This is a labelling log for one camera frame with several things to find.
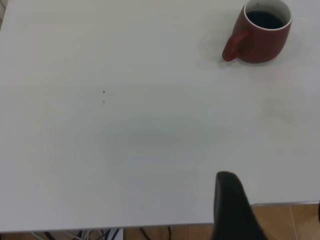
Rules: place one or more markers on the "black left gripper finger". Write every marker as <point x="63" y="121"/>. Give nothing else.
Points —
<point x="232" y="212"/>

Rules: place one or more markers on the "red ceramic cup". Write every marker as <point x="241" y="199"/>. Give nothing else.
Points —
<point x="260" y="47"/>

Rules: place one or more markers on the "dark coffee liquid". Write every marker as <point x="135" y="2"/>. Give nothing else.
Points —
<point x="265" y="19"/>

